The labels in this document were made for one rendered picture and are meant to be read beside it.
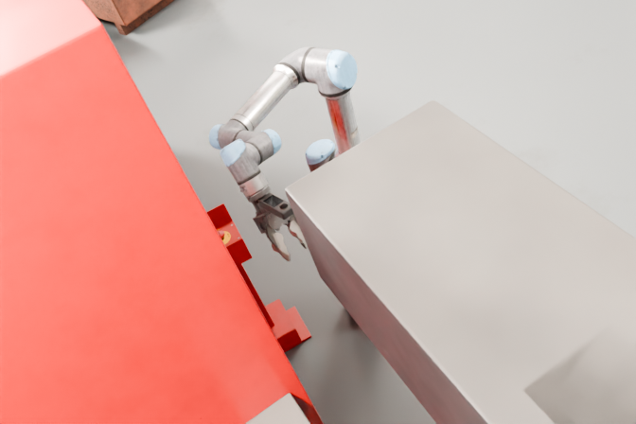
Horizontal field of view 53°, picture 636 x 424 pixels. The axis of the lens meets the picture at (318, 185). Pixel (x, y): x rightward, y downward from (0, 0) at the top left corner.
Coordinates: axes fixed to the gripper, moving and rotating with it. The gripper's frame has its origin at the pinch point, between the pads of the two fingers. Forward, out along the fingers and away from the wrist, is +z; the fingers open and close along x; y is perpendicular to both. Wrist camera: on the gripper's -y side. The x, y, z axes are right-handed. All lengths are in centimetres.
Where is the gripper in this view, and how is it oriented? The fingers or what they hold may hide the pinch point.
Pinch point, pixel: (296, 251)
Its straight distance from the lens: 183.7
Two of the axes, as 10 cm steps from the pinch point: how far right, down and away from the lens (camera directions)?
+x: -7.2, 5.1, -4.8
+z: 5.0, 8.5, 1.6
